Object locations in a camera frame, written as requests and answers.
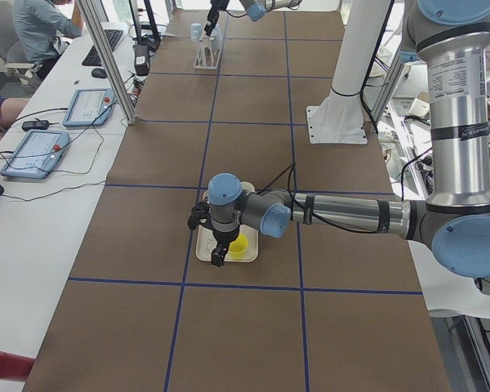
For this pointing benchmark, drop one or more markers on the yellow cup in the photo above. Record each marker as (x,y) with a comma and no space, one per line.
(238,248)

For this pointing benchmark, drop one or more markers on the pale green cup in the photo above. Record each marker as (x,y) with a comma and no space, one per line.
(248,186)

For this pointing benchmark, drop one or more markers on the blue teach pendant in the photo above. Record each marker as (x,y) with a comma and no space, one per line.
(36,155)
(89,106)

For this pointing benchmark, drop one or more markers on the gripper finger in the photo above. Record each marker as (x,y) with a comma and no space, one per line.
(219,253)
(211,23)

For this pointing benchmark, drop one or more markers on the grey office chair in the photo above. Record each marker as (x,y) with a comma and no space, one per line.
(12,53)

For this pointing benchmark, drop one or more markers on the white wire cup rack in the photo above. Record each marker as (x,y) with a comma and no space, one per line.
(207,56)

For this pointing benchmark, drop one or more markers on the red cylinder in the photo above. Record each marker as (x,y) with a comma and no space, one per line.
(14,367)

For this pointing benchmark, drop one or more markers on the cream serving tray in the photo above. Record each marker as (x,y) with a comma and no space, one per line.
(205,243)

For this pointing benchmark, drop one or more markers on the far blue teach pendant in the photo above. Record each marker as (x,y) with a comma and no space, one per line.
(89,106)

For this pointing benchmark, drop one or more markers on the aluminium frame post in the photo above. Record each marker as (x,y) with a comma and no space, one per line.
(92,19)

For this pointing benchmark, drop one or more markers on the black computer mouse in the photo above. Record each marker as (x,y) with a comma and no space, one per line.
(98,73)

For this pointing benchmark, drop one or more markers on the black handheld device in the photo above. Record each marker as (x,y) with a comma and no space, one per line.
(35,125)

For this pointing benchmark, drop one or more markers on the black monitor stand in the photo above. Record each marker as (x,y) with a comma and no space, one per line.
(145,35)

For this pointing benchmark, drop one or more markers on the person in blue shirt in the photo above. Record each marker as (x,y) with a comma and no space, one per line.
(40,27)

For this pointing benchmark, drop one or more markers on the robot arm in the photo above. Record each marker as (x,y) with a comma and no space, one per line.
(454,221)
(253,9)

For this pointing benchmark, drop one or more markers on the light blue cup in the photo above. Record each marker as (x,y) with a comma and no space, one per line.
(216,37)
(195,32)

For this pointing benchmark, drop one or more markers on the near blue teach pendant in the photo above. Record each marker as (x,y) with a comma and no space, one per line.
(36,155)

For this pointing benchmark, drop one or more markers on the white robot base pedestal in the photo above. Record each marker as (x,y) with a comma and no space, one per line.
(339,118)

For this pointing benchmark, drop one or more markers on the grey labelled box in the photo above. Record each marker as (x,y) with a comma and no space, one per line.
(141,59)

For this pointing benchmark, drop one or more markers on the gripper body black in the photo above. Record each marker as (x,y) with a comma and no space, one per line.
(222,237)
(213,11)

